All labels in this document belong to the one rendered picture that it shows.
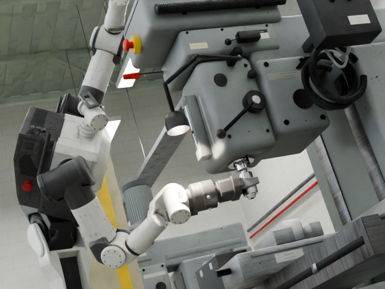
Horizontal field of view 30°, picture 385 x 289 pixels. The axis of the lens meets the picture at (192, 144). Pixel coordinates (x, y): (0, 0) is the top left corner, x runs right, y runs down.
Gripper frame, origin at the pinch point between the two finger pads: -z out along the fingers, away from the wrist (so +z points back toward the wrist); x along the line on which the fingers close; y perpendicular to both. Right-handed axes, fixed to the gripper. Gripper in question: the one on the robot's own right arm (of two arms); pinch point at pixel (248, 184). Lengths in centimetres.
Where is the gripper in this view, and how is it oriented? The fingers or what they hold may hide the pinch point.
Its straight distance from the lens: 222.1
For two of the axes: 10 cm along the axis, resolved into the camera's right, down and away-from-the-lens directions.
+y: 2.6, 9.1, -3.4
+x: -0.5, 3.6, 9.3
